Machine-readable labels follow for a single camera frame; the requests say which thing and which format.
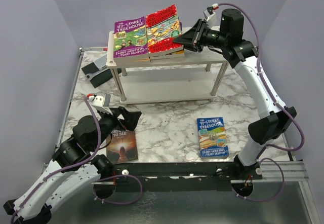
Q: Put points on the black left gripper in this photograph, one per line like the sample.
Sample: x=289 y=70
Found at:
x=132 y=118

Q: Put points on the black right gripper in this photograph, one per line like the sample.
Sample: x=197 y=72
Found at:
x=195 y=33

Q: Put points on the roald dahl charlie book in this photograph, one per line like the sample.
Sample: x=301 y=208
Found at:
x=176 y=54

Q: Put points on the purple treehouse book front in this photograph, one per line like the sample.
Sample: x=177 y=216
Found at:
x=167 y=59

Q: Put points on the purple treehouse book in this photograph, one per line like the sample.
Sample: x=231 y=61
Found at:
x=130 y=41
x=167 y=59

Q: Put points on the red treehouse book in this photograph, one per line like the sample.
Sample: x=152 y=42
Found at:
x=162 y=27

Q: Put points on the orange 39-storey treehouse book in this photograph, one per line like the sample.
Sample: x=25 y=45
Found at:
x=147 y=60

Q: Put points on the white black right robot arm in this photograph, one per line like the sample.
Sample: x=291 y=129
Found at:
x=244 y=58

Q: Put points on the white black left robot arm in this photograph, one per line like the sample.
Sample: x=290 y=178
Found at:
x=74 y=164

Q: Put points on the dark three days book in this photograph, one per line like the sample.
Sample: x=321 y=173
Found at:
x=123 y=147

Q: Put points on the black foam block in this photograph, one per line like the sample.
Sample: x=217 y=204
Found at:
x=99 y=79

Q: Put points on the white two-tier shelf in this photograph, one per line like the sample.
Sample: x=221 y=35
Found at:
x=198 y=77

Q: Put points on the silver metal wrench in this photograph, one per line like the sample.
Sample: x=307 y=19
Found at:
x=90 y=76

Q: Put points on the grey white device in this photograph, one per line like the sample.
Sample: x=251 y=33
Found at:
x=100 y=63

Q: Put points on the blue 91-storey treehouse book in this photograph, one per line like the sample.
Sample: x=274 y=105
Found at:
x=212 y=138

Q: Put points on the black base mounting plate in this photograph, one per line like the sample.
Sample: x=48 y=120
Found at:
x=177 y=177

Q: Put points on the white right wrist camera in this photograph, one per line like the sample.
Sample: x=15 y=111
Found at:
x=210 y=15

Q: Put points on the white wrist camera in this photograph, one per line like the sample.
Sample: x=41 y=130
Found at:
x=210 y=15
x=100 y=102

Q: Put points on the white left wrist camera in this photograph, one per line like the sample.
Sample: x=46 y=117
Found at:
x=100 y=102

